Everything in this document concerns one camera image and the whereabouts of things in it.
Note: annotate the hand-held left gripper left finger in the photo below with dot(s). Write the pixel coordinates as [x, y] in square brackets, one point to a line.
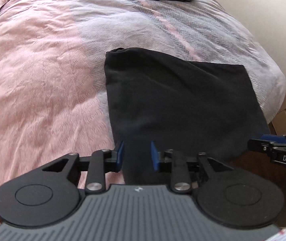
[119, 155]

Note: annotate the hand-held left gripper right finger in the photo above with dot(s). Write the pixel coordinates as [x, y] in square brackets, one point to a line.
[155, 157]

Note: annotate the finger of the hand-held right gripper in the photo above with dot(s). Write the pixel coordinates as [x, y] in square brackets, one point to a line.
[260, 144]
[273, 138]

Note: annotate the black pants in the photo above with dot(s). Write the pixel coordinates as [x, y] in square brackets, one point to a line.
[178, 100]

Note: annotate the bed with pink sheet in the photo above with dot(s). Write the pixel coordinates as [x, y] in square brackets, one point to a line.
[45, 80]

